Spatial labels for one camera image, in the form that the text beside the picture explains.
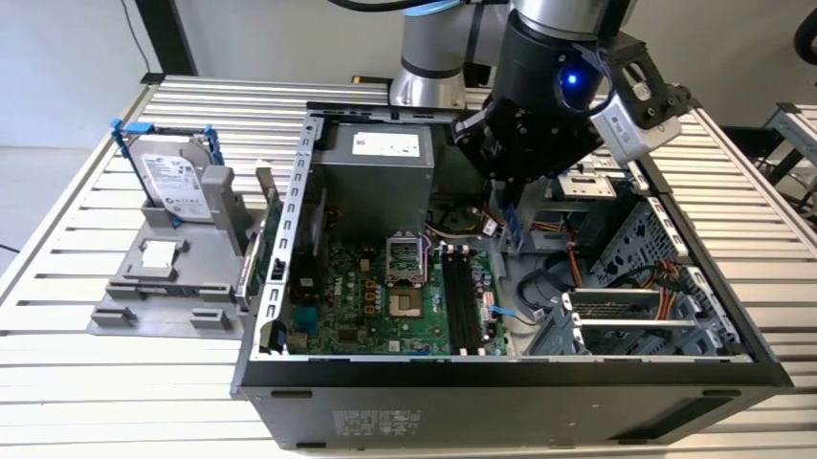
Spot RAM stick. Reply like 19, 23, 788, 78
501, 188, 533, 254
107, 283, 231, 297

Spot RAM slot with white clips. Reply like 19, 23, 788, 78
467, 245, 485, 355
451, 245, 469, 355

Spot grey metal drive cage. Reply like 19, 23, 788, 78
488, 157, 633, 252

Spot grey power supply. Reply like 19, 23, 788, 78
311, 121, 437, 240

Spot metal slat side table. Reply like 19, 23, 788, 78
756, 102, 817, 211

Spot metal socket cover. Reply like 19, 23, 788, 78
385, 232, 427, 287

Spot CPU socket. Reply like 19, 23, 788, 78
389, 285, 426, 319

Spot metal disk bay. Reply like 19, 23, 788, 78
529, 267, 745, 358

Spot green motherboard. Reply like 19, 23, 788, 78
286, 236, 512, 358

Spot green graphics card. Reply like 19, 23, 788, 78
235, 160, 282, 312

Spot hard disk in blue carrier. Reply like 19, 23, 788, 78
107, 119, 222, 229

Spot grey parts rack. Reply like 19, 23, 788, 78
86, 164, 270, 340

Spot silver CPU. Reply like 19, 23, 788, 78
139, 242, 178, 270

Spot black PC case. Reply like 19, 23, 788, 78
229, 99, 793, 450

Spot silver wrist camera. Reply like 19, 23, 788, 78
590, 37, 696, 162

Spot coloured drive power wires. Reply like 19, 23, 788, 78
533, 214, 568, 236

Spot power supply wire bundle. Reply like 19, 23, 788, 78
423, 200, 504, 245

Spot black curved hose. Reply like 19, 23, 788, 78
791, 9, 817, 63

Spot wire locking lever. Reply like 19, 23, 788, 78
422, 238, 442, 288

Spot thick black cable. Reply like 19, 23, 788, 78
514, 265, 576, 329

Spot black cable with blue connector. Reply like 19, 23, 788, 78
484, 303, 557, 329

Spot orange red wire bundle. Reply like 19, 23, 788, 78
637, 260, 692, 322

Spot black vertical post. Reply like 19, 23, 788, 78
136, 0, 199, 77

